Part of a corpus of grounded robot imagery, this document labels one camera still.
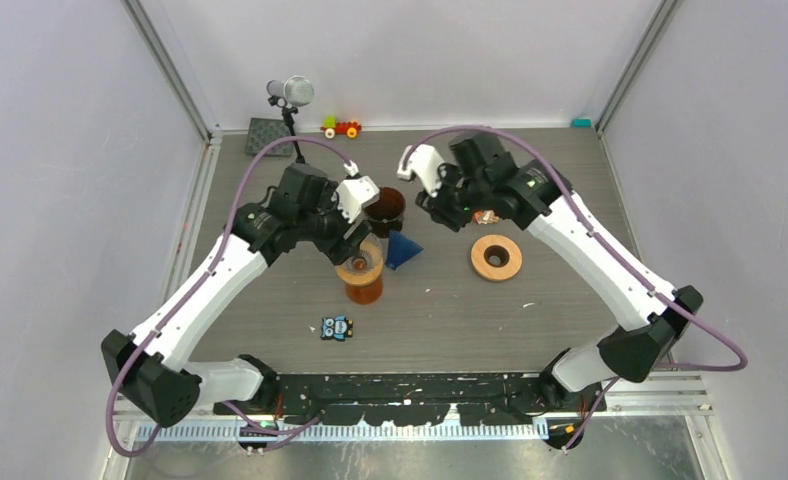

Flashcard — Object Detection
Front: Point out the clear glass dripper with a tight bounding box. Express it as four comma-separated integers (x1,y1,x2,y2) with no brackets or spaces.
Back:
340,234,385,275

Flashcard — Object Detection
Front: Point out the teal block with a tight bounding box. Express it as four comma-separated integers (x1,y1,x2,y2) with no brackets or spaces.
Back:
570,118,593,129

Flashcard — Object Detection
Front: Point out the dark grey studded plate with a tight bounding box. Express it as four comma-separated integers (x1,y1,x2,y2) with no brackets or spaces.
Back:
244,117,295,158

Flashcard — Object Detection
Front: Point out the orange coffee filter box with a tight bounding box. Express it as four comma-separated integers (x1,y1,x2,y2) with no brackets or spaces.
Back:
473,210,500,225

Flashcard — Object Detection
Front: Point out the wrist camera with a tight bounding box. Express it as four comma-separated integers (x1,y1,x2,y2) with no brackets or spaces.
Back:
335,161,380,224
396,144,444,198

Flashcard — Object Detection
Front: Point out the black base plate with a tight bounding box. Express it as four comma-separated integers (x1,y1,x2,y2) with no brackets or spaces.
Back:
213,373,602,427

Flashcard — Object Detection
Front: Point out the colourful toy car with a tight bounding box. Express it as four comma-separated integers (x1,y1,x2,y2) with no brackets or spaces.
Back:
320,115,362,139

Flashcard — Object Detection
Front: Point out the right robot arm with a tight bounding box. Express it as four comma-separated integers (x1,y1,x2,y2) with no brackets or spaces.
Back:
397,130,703,411

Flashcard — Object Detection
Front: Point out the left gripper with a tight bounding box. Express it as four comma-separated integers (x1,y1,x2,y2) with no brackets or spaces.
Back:
297,182,371,264

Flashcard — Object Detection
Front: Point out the blue plastic dripper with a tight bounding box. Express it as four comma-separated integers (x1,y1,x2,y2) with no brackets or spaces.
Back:
385,230,424,270

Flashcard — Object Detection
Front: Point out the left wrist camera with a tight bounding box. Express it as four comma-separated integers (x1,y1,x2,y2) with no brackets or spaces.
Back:
335,161,380,224

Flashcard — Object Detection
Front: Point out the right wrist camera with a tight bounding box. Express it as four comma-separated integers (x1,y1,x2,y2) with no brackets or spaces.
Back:
396,144,444,198

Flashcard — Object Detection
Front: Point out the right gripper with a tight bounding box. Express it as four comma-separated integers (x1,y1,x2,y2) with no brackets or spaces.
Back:
415,160,489,231

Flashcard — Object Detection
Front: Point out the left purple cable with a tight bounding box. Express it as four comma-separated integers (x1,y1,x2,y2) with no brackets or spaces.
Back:
105,136,359,460

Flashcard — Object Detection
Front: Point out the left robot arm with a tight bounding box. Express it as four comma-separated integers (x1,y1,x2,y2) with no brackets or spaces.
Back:
101,163,380,428

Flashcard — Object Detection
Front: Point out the wooden ring stand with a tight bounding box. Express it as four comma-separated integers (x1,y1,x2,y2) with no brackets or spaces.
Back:
470,234,523,282

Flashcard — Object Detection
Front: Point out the silver microphone on tripod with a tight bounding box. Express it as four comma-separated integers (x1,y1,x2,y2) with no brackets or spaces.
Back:
266,75,314,136

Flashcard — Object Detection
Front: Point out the wooden ring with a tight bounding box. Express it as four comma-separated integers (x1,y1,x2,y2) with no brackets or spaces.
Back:
334,239,386,289

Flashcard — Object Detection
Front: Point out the amber glass carafe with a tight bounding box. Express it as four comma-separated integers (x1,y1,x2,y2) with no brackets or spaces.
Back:
345,278,384,305

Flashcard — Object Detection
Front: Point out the blue owl sticker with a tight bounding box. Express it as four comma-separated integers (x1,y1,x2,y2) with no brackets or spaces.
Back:
320,315,354,342

